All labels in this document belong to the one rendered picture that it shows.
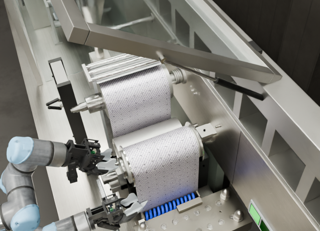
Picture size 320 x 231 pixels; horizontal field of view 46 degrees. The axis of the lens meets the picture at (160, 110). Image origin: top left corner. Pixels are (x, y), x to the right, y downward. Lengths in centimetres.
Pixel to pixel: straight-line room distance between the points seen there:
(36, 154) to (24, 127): 219
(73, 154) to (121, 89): 30
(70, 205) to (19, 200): 58
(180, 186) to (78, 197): 48
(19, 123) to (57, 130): 144
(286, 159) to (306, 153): 18
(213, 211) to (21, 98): 246
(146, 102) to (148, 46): 66
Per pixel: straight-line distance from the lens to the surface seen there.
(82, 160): 120
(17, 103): 353
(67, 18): 68
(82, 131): 150
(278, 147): 106
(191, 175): 138
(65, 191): 171
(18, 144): 110
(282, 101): 93
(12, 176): 117
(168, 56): 75
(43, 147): 112
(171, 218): 143
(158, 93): 136
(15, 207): 110
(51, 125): 197
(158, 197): 141
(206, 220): 143
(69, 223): 134
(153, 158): 124
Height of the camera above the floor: 230
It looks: 47 degrees down
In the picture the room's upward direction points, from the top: 4 degrees counter-clockwise
